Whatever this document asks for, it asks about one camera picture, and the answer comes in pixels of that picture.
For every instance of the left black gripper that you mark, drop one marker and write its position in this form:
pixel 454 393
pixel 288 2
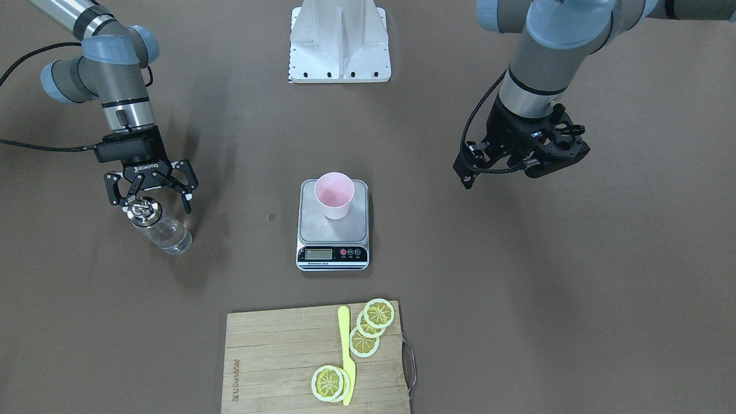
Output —
pixel 499 133

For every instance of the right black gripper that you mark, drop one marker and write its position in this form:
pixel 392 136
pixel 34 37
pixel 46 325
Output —
pixel 148 171

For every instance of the clear glass sauce bottle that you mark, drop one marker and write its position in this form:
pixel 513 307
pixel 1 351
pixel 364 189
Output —
pixel 163 229

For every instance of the pink plastic cup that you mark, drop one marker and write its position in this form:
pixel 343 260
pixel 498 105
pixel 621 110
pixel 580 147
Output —
pixel 334 192

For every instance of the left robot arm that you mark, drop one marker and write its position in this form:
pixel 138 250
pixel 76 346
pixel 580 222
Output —
pixel 556 37

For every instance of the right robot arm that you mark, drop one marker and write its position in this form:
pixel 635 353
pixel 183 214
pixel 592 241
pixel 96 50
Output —
pixel 109 70

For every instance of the silver digital kitchen scale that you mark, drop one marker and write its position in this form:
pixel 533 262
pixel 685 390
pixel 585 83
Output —
pixel 325 244

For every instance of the bamboo cutting board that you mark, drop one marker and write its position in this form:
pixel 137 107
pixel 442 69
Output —
pixel 270 357

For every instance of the yellow plastic knife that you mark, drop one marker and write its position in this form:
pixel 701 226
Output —
pixel 348 365

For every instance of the lemon slice pair top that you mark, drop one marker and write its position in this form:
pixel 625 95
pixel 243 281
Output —
pixel 375 317

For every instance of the lemon slice front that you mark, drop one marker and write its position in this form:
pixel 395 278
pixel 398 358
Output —
pixel 326 383

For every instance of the lemon slice back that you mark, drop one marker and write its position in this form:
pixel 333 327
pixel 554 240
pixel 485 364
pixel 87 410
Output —
pixel 362 346

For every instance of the lemon slice middle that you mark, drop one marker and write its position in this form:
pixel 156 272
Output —
pixel 346 388

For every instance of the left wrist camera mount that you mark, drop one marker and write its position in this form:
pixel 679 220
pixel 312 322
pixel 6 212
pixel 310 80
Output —
pixel 555 143

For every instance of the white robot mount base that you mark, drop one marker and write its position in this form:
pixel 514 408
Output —
pixel 339 42

